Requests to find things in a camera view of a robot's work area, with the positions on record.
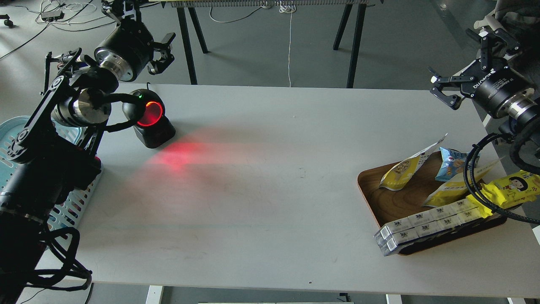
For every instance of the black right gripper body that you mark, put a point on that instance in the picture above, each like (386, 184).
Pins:
(502, 92)

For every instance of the blue snack bag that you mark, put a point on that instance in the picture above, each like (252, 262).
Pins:
(453, 163)

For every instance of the yellow cartoon snack bag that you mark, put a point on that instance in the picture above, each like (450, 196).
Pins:
(512, 190)

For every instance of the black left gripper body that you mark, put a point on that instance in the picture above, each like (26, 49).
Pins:
(126, 51)

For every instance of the yellow white snack pouch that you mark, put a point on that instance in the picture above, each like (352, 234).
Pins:
(455, 189)
(401, 173)

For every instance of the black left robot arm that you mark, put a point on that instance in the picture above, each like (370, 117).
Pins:
(56, 152)

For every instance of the black barcode scanner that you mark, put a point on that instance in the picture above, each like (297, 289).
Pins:
(152, 128)

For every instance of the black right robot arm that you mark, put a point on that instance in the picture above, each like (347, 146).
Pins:
(520, 18)

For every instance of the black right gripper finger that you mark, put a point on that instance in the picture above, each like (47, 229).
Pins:
(462, 82)
(496, 47)

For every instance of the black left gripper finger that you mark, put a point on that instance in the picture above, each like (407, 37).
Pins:
(164, 44)
(159, 65)

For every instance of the black power adapter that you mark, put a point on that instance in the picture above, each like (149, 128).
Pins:
(51, 16)

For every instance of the white boxed snack pack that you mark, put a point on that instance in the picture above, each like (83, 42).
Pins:
(425, 226)

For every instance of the brown wooden tray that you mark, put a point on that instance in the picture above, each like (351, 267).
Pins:
(387, 205)

